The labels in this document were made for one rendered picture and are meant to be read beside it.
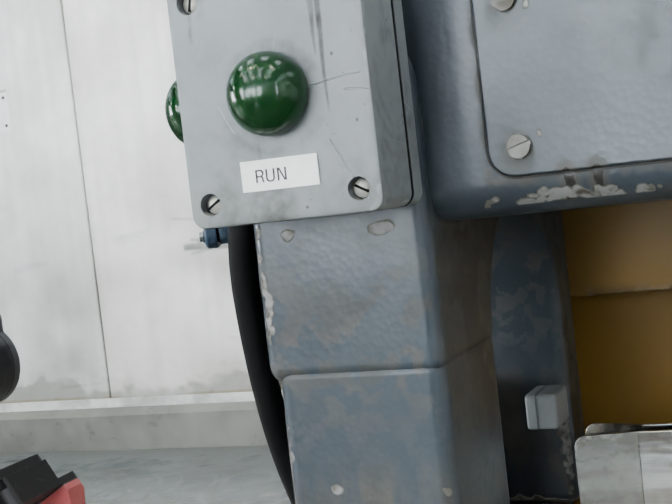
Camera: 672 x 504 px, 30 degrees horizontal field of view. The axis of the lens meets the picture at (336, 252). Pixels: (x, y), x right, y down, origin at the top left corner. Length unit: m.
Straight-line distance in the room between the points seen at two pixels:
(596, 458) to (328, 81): 0.27
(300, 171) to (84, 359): 6.42
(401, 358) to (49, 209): 6.40
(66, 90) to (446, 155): 6.33
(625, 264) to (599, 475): 0.13
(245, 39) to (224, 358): 5.98
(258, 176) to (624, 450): 0.27
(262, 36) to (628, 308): 0.38
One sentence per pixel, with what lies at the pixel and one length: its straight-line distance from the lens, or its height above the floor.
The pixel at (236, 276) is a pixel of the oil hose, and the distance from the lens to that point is 0.52.
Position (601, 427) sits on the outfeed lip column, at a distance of 0.66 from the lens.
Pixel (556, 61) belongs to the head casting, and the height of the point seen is 1.29.
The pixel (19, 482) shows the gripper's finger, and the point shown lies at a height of 1.09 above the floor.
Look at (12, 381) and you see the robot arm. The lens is 0.89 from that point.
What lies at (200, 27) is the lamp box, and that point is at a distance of 0.46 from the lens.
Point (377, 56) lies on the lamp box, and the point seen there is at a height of 1.29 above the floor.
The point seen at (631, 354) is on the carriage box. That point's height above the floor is 1.13.
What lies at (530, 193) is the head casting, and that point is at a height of 1.24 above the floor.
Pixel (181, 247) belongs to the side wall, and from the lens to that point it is 6.45.
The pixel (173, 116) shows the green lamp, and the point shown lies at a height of 1.28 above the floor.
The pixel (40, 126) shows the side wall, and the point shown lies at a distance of 6.87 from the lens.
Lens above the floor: 1.25
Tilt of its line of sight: 3 degrees down
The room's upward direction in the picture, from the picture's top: 7 degrees counter-clockwise
